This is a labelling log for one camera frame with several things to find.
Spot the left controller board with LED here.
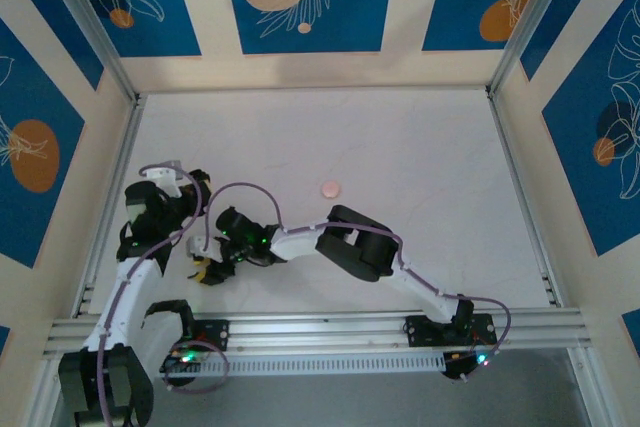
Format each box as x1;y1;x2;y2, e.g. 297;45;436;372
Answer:
159;344;207;379

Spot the controller board with led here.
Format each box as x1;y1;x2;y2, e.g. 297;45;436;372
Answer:
442;349;496;381
159;344;207;379

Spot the right controller board with LED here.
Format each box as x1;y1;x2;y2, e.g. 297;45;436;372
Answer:
442;349;496;381

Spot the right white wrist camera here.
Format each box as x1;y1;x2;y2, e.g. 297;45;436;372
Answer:
185;238;222;259

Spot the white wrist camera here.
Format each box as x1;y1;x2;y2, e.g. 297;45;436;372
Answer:
185;238;222;259
138;160;185;197

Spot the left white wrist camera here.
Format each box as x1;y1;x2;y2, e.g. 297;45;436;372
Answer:
138;160;185;197

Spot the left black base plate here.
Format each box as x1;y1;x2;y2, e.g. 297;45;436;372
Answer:
169;319;231;354

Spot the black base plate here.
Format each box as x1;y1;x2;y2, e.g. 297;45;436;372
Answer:
169;319;231;354
402;314;498;349

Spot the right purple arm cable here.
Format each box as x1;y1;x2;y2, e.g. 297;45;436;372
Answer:
198;181;512;382

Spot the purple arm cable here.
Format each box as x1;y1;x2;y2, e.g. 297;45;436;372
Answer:
198;181;512;382
94;160;231;427

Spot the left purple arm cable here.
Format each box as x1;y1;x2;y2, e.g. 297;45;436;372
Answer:
94;160;231;427

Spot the aluminium side rail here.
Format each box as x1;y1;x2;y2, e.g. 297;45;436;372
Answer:
72;94;147;319
487;91;565;309

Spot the aluminium cross rail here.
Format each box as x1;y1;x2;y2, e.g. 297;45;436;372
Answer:
42;307;595;359

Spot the grey slotted cable duct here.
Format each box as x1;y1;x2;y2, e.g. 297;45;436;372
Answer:
144;350;447;379

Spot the aluminium frame post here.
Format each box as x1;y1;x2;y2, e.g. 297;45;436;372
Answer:
35;0;140;104
485;0;585;98

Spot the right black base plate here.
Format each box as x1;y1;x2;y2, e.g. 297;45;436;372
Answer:
402;314;498;349

